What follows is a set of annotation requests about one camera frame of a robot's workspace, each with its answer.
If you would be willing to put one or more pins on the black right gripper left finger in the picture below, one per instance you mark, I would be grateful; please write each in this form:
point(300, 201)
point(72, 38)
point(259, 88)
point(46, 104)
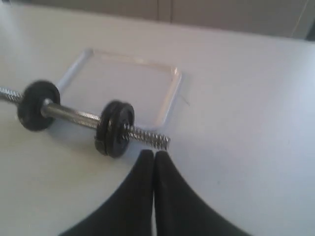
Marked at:
point(128, 211)

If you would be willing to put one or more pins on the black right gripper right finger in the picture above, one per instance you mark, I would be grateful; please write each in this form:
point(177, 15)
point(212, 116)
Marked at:
point(179, 210)

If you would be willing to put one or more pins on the chrome dumbbell bar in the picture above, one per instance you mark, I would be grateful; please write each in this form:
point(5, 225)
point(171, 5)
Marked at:
point(53, 110)

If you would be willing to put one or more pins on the white plastic tray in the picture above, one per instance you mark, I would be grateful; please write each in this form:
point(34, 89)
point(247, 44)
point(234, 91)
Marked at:
point(97, 77)

